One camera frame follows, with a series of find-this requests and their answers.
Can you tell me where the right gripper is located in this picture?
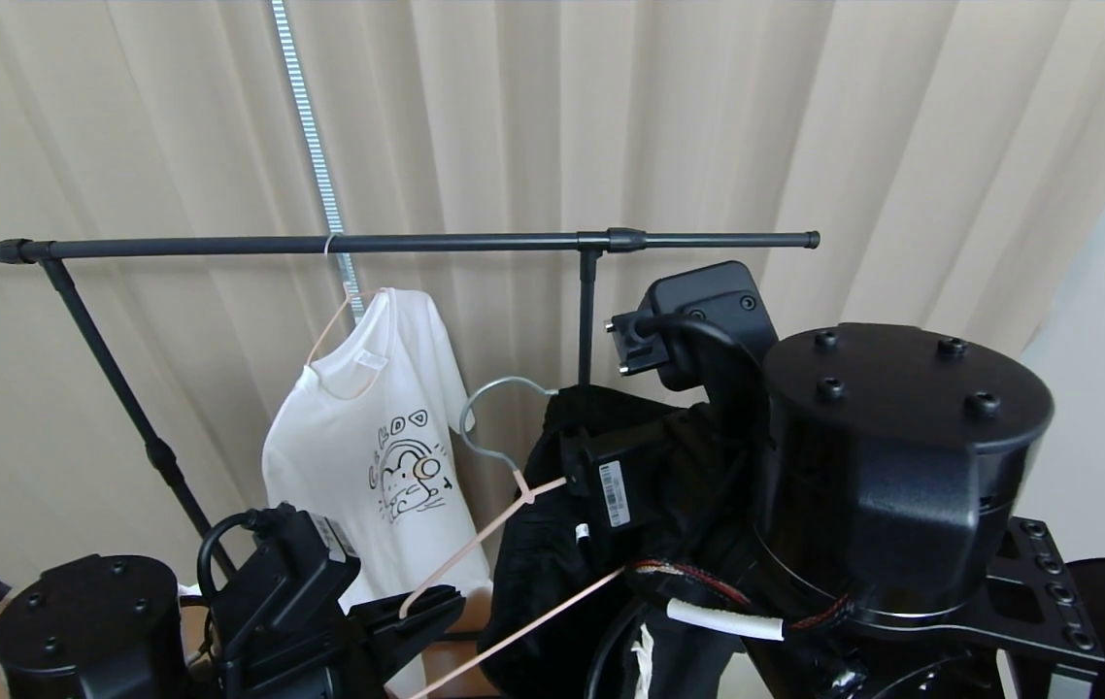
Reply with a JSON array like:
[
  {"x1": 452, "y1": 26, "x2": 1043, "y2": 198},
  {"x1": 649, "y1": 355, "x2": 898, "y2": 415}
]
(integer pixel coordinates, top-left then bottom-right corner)
[{"x1": 560, "y1": 408, "x2": 763, "y2": 576}]

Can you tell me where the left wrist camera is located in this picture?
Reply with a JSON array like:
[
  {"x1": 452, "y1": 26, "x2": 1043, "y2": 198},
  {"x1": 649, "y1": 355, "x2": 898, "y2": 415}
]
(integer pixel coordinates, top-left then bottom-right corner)
[{"x1": 198, "y1": 503, "x2": 362, "y2": 671}]

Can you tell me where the white printed t-shirt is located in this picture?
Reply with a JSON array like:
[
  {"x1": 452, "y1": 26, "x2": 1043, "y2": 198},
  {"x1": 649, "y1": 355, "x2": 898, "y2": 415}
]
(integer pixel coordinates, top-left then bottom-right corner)
[{"x1": 261, "y1": 286, "x2": 495, "y2": 698}]

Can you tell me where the beige curtain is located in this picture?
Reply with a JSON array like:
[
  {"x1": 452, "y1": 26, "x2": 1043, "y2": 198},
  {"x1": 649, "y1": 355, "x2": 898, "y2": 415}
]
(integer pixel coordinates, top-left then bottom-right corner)
[{"x1": 0, "y1": 0, "x2": 1105, "y2": 588}]

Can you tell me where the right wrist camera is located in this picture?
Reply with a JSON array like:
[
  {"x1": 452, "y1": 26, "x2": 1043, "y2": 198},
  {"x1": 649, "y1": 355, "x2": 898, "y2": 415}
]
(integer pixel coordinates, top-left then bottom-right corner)
[{"x1": 606, "y1": 260, "x2": 780, "y2": 420}]

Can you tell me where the pink clothes hanger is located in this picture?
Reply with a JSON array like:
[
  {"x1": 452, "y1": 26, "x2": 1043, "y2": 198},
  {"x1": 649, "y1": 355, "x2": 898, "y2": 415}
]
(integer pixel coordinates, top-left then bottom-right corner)
[
  {"x1": 397, "y1": 377, "x2": 627, "y2": 699},
  {"x1": 305, "y1": 233, "x2": 396, "y2": 401}
]

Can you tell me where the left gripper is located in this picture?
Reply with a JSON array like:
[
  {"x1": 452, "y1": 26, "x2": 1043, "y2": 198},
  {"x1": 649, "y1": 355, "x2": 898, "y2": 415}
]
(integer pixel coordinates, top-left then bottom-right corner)
[{"x1": 242, "y1": 607, "x2": 388, "y2": 699}]

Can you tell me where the black knit garment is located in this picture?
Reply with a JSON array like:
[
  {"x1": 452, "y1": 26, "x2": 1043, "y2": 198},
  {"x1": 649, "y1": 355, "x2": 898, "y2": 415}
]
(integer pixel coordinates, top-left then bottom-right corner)
[{"x1": 480, "y1": 383, "x2": 769, "y2": 699}]

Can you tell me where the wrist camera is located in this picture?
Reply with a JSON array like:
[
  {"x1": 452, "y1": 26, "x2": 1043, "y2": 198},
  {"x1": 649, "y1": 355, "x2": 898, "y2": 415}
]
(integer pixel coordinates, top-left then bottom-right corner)
[
  {"x1": 606, "y1": 260, "x2": 780, "y2": 420},
  {"x1": 198, "y1": 503, "x2": 362, "y2": 671}
]

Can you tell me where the black clothes rack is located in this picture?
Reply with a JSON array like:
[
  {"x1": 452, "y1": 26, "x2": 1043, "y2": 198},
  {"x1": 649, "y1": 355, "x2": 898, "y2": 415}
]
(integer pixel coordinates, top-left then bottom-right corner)
[{"x1": 0, "y1": 228, "x2": 820, "y2": 583}]

